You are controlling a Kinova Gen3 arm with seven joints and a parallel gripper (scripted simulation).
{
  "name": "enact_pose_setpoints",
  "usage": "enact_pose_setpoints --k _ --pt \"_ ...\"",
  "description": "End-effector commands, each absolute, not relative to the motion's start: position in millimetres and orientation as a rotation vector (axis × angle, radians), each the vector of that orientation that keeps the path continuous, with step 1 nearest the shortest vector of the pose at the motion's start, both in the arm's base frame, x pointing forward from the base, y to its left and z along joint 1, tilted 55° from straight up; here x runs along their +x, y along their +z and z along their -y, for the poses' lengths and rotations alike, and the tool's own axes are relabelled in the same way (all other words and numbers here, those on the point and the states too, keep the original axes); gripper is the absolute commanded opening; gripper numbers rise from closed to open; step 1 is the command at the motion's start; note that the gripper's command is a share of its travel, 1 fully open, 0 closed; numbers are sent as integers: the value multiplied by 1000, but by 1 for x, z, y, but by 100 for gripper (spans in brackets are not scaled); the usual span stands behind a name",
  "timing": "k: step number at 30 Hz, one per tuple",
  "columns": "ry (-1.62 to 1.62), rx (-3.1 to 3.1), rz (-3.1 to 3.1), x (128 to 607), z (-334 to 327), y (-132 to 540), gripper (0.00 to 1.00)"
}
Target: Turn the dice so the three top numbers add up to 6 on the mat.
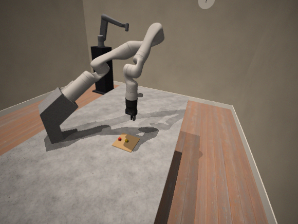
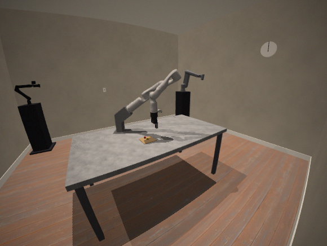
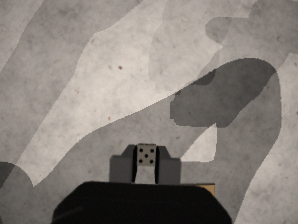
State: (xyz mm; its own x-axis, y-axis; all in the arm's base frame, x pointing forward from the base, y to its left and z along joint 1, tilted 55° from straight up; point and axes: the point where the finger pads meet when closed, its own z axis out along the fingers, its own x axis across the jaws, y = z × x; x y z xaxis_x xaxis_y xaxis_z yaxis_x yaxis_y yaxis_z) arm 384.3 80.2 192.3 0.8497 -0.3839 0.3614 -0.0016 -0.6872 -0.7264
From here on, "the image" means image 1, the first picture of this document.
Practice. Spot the orange flat mat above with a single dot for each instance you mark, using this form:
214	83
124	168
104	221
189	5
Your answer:
127	146

